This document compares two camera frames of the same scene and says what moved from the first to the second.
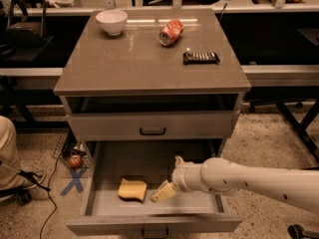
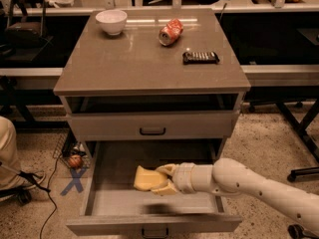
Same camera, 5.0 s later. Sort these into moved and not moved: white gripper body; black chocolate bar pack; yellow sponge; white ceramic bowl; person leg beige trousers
Moved: yellow sponge
Not moved: person leg beige trousers; white gripper body; white ceramic bowl; black chocolate bar pack
